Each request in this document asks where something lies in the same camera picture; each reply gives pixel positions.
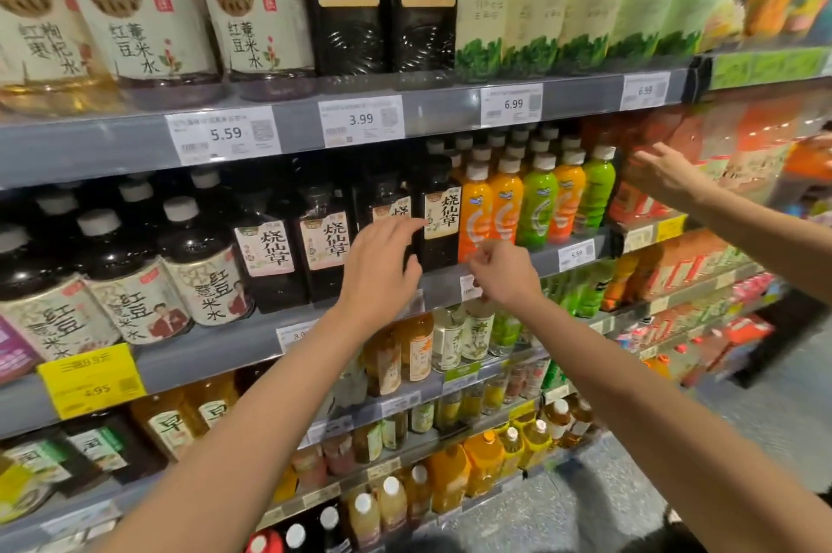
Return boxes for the person's left hand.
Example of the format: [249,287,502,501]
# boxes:
[337,218,428,329]

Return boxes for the person's right hand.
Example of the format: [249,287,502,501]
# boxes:
[467,239,545,313]

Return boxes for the another person's forearm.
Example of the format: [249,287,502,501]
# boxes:
[689,182,832,308]

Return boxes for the person's left forearm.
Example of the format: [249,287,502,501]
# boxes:
[91,306,391,553]

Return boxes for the person's right forearm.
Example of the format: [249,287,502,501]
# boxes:
[510,293,832,553]

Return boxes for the row of pale tea bottles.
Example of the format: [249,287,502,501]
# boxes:
[431,299,498,374]

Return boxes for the small black cream-label bottle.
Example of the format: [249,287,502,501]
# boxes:
[231,185,309,315]
[354,172,415,225]
[294,182,356,303]
[411,153,464,273]

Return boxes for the row of amber tea bottles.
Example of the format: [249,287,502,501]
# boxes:
[361,311,435,399]

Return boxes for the group of orange and green bottles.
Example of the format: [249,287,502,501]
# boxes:
[426,125,618,264]

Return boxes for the row of small mixed bottles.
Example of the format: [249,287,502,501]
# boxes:
[289,359,553,491]

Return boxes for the group of orange juice bottles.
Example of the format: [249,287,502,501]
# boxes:
[426,395,595,514]

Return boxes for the small yellow price tag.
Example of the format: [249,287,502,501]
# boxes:
[655,214,689,244]

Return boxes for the shelving with orange red packs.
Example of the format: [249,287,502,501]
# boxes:
[601,98,832,387]

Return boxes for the pale bottles with white caps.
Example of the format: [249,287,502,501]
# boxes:
[343,463,435,552]

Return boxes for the amber bottles with cream labels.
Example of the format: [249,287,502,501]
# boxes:
[129,369,243,464]

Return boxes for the red and black capped bottles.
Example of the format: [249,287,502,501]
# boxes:
[244,504,355,553]

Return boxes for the row of pale green bottles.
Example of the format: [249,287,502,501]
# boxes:
[454,0,745,84]

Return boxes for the group of dark white-capped bottles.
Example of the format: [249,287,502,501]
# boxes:
[0,168,256,365]

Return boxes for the large dark cream-label bottle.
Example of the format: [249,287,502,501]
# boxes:
[55,0,225,108]
[192,0,318,101]

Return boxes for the green label strip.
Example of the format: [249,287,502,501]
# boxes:
[707,47,832,92]

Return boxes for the dark bottles with green labels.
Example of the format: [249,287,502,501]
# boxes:
[0,410,166,526]

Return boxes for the purple label card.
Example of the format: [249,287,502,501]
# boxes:
[0,315,43,386]

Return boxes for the large amber cream-label bottle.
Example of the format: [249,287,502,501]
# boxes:
[0,0,105,114]

